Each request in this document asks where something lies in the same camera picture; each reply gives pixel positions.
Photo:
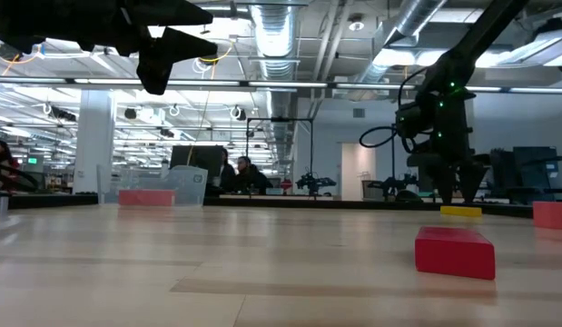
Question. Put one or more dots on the green exit sign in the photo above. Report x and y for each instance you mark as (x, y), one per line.
(32, 160)

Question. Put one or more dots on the small red round sign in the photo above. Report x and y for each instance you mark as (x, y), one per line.
(286, 184)

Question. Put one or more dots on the yellow rectangular block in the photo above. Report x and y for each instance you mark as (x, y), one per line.
(460, 211)

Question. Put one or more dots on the black workstation equipment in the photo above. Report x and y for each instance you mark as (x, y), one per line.
(530, 168)

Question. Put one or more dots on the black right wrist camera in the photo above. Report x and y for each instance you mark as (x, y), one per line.
(410, 119)

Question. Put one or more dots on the person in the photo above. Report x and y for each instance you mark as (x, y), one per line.
(1, 159)
(226, 172)
(251, 179)

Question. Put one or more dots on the orange cube block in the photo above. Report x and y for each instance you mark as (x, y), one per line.
(553, 215)

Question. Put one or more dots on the orange rectangular block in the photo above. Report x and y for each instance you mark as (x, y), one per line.
(146, 198)

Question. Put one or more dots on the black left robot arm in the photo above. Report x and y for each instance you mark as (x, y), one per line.
(8, 22)

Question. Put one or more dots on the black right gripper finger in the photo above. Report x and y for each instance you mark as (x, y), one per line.
(472, 177)
(444, 179)

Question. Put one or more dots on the black computer monitor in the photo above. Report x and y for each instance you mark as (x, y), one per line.
(194, 159)

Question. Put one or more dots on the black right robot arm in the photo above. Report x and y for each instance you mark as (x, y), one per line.
(485, 32)

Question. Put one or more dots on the black background robot arm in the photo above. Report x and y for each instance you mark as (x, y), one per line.
(391, 185)
(314, 184)

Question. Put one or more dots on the clear plastic bin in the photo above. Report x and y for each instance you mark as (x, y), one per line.
(190, 181)

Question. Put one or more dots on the red rectangular block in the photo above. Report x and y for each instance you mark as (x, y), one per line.
(455, 254)

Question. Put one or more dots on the black tall frame stand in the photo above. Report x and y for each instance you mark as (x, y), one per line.
(280, 120)

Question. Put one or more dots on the silver ventilation duct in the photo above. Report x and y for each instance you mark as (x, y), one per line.
(417, 18)
(276, 36)

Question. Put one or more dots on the black aluminium table frame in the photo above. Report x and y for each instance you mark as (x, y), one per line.
(308, 203)

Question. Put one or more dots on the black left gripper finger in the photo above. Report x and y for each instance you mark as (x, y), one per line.
(171, 12)
(171, 45)

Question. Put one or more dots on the white square pillar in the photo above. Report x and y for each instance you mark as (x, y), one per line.
(94, 145)

